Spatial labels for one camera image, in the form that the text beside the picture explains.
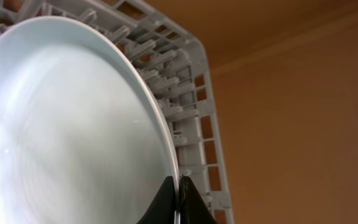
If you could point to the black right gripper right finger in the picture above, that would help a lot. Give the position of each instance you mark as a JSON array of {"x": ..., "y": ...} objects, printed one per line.
[{"x": 193, "y": 209}]

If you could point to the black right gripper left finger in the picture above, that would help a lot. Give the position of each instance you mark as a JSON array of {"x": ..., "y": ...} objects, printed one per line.
[{"x": 163, "y": 206}]

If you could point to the grey-blue dishwasher rack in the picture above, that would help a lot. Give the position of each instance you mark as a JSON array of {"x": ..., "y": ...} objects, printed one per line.
[{"x": 175, "y": 66}]

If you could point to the light blue plate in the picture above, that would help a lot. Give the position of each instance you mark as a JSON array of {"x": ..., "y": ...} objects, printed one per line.
[{"x": 82, "y": 138}]

